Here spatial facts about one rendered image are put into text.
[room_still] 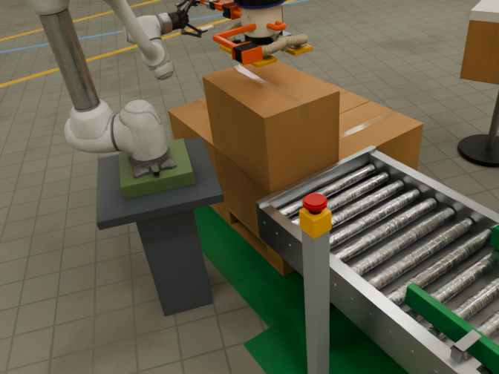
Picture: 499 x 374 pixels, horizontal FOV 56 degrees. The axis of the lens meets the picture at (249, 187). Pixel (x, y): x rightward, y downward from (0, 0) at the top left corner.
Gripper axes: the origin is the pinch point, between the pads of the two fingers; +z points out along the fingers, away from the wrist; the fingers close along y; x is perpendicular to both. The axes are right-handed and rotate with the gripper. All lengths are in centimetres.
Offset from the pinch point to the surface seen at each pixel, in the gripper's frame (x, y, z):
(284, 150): 55, 51, 2
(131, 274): 4, 126, -72
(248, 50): 60, 0, -14
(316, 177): 63, 66, 13
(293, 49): 40.3, 12.9, 18.9
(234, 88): 20.0, 31.3, -2.0
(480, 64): 46, 53, 144
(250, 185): 32, 79, -6
